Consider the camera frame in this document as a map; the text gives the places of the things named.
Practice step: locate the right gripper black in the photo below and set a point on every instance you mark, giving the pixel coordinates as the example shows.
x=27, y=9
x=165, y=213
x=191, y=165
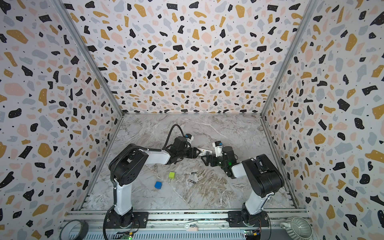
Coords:
x=212, y=160

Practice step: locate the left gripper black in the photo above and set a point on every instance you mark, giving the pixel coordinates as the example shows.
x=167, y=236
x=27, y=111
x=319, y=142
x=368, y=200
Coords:
x=192, y=153

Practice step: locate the white remote control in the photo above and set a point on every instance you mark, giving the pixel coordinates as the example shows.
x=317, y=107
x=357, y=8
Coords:
x=204, y=152

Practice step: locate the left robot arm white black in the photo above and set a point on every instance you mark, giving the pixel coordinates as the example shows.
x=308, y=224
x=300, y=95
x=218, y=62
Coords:
x=125, y=168

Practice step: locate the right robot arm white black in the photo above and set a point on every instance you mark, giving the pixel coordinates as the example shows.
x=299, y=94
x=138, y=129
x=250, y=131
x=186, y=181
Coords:
x=263, y=176

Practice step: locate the green cube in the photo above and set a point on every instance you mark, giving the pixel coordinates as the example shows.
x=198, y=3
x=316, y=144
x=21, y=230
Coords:
x=172, y=175

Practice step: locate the blue cube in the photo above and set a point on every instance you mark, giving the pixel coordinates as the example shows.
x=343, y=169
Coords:
x=158, y=185

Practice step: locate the grey ribbed fan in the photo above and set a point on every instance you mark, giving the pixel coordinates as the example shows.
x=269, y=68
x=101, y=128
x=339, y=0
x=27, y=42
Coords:
x=297, y=228

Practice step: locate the black tape roll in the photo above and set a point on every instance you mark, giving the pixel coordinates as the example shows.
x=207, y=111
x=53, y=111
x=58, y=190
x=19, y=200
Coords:
x=74, y=230

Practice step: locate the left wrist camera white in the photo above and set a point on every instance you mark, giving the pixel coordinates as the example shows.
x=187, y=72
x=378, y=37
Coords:
x=189, y=138

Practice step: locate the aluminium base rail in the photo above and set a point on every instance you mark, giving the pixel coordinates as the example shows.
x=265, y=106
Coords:
x=186, y=225

